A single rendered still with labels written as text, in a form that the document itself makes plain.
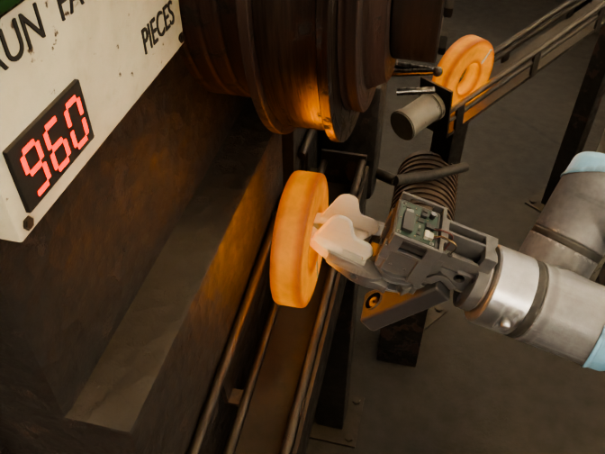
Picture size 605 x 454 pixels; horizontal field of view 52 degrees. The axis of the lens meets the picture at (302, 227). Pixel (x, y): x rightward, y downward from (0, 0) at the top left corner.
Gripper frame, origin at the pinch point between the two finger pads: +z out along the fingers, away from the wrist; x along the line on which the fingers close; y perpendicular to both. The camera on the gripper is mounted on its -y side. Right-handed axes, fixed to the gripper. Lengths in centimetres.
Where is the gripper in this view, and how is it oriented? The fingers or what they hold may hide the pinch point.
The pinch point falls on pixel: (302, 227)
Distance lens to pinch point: 69.5
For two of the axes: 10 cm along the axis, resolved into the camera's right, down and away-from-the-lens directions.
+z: -9.3, -3.6, -0.2
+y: 2.7, -6.6, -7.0
